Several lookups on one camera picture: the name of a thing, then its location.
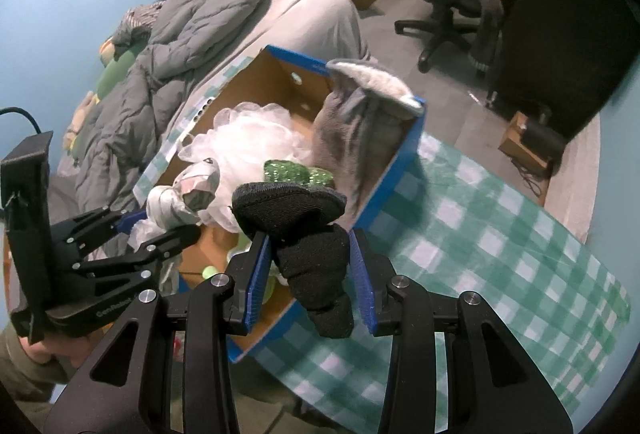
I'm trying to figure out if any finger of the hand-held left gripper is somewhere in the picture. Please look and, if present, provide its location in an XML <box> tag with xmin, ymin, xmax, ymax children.
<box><xmin>50</xmin><ymin>205</ymin><xmax>151</xmax><ymax>255</ymax></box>
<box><xmin>75</xmin><ymin>223</ymin><xmax>202</xmax><ymax>282</ymax></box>

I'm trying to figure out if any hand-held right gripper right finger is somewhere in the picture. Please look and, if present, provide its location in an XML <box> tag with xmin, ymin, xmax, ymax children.
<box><xmin>348</xmin><ymin>228</ymin><xmax>573</xmax><ymax>434</ymax></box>

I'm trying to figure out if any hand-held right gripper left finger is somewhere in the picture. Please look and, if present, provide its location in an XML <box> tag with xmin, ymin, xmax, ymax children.
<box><xmin>44</xmin><ymin>229</ymin><xmax>273</xmax><ymax>434</ymax></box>

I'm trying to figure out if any black sock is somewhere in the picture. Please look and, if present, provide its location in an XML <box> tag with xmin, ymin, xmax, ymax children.
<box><xmin>231</xmin><ymin>181</ymin><xmax>355</xmax><ymax>340</ymax></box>

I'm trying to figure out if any white patterned sock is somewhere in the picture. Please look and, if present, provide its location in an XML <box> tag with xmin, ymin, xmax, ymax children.
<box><xmin>127</xmin><ymin>157</ymin><xmax>222</xmax><ymax>255</ymax></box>

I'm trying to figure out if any white mesh bath loofah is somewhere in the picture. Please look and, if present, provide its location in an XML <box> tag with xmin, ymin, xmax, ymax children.
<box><xmin>177</xmin><ymin>102</ymin><xmax>321</xmax><ymax>235</ymax></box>

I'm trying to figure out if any grey towel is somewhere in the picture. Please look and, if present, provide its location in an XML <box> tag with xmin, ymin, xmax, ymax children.
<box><xmin>312</xmin><ymin>59</ymin><xmax>423</xmax><ymax>215</ymax></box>

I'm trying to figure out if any cardboard box with blue outside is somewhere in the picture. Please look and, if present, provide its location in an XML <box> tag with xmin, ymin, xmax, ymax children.
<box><xmin>132</xmin><ymin>45</ymin><xmax>427</xmax><ymax>362</ymax></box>

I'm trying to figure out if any person's left hand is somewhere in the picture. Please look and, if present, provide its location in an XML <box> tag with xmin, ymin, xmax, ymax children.
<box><xmin>22</xmin><ymin>334</ymin><xmax>98</xmax><ymax>367</ymax></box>

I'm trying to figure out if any light green cloth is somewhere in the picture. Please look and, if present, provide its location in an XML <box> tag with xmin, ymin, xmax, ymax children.
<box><xmin>260</xmin><ymin>264</ymin><xmax>282</xmax><ymax>302</ymax></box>

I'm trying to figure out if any green sequined cloth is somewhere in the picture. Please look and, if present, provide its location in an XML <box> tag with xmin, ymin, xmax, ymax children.
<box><xmin>262</xmin><ymin>158</ymin><xmax>336</xmax><ymax>190</ymax></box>

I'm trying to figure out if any beige plush toy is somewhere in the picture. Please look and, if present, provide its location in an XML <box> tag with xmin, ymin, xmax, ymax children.
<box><xmin>62</xmin><ymin>92</ymin><xmax>103</xmax><ymax>160</ymax></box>

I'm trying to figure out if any green checked tablecloth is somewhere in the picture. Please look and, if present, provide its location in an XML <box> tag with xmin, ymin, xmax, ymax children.
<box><xmin>140</xmin><ymin>54</ymin><xmax>632</xmax><ymax>434</ymax></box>

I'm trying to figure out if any person's olive green clothing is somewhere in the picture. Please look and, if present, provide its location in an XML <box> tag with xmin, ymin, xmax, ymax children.
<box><xmin>0</xmin><ymin>329</ymin><xmax>76</xmax><ymax>402</ymax></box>

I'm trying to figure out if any green plush toy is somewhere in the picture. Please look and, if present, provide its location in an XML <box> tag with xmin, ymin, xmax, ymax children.
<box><xmin>95</xmin><ymin>47</ymin><xmax>138</xmax><ymax>102</ymax></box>

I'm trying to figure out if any grey puffer jacket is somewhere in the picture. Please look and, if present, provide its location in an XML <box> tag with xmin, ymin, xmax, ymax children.
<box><xmin>57</xmin><ymin>0</ymin><xmax>268</xmax><ymax>215</ymax></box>

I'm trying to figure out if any small cardboard box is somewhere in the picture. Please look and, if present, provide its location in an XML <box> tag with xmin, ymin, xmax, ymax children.
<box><xmin>497</xmin><ymin>111</ymin><xmax>553</xmax><ymax>170</ymax></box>

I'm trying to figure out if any striped cloth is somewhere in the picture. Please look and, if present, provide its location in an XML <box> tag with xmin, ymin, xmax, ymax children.
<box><xmin>117</xmin><ymin>0</ymin><xmax>168</xmax><ymax>42</ymax></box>

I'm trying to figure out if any black cylindrical device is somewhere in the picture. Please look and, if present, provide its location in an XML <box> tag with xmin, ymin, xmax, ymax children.
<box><xmin>520</xmin><ymin>107</ymin><xmax>568</xmax><ymax>160</ymax></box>

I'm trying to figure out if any bed with grey sheet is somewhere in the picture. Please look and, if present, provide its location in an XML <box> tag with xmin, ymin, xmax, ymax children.
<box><xmin>185</xmin><ymin>0</ymin><xmax>371</xmax><ymax>115</ymax></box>

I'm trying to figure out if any tall black fabric cover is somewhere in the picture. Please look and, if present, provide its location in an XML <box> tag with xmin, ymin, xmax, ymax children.
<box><xmin>487</xmin><ymin>0</ymin><xmax>632</xmax><ymax>142</ymax></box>

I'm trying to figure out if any black cable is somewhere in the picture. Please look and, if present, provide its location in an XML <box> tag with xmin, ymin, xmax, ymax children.
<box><xmin>0</xmin><ymin>107</ymin><xmax>43</xmax><ymax>135</ymax></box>

